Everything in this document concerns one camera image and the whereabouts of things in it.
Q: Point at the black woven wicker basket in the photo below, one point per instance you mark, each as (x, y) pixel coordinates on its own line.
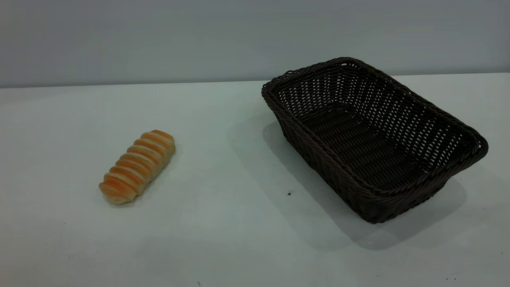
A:
(318, 159)

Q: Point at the striped orange bread roll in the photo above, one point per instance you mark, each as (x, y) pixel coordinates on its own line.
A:
(137, 165)

